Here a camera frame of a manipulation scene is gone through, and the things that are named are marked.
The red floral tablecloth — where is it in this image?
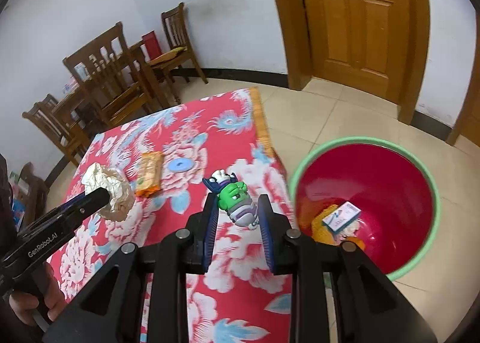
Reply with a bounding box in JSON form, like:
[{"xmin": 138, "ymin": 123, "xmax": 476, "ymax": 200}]
[{"xmin": 49, "ymin": 88, "xmax": 292, "ymax": 342}]

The white paper ball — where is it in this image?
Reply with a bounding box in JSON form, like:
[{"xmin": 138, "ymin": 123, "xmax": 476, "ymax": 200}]
[{"xmin": 80, "ymin": 163, "xmax": 135, "ymax": 222}]

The red box on table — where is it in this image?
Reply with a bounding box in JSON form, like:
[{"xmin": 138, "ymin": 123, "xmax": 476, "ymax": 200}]
[{"xmin": 142, "ymin": 31, "xmax": 163, "ymax": 60}]

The left hand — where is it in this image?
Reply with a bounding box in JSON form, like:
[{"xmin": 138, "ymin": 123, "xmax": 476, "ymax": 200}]
[{"xmin": 9, "ymin": 263, "xmax": 67, "ymax": 326}]

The yellow foam fruit net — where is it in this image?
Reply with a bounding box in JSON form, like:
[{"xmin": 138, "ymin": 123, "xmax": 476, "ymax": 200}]
[{"xmin": 311, "ymin": 204, "xmax": 365, "ymax": 250}]

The red bin green rim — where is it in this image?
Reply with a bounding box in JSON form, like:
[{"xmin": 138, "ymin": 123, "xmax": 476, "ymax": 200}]
[{"xmin": 289, "ymin": 136, "xmax": 441, "ymax": 280}]

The orange snack wrapper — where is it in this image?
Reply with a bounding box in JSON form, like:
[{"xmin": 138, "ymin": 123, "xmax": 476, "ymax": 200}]
[{"xmin": 135, "ymin": 151, "xmax": 164, "ymax": 197}]

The small blue white box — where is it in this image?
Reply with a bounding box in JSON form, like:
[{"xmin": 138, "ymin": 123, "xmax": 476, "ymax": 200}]
[{"xmin": 322, "ymin": 202, "xmax": 361, "ymax": 233}]

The wooden chair far left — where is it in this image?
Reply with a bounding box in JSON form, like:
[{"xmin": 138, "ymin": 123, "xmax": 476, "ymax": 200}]
[{"xmin": 22, "ymin": 94, "xmax": 89, "ymax": 167}]

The wooden chair with cushion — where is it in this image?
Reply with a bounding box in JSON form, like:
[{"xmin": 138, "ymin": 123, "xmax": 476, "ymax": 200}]
[{"xmin": 148, "ymin": 2, "xmax": 208, "ymax": 104}]

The wooden dining table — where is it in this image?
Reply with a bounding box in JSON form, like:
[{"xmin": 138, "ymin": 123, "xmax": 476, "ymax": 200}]
[{"xmin": 54, "ymin": 41, "xmax": 170, "ymax": 128}]

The green robot toy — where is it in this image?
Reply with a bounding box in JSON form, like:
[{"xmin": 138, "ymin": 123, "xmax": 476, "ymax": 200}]
[{"xmin": 202, "ymin": 169, "xmax": 259, "ymax": 230}]

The wooden chair near table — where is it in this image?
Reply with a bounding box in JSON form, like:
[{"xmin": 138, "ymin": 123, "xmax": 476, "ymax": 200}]
[{"xmin": 63, "ymin": 22, "xmax": 169, "ymax": 128}]

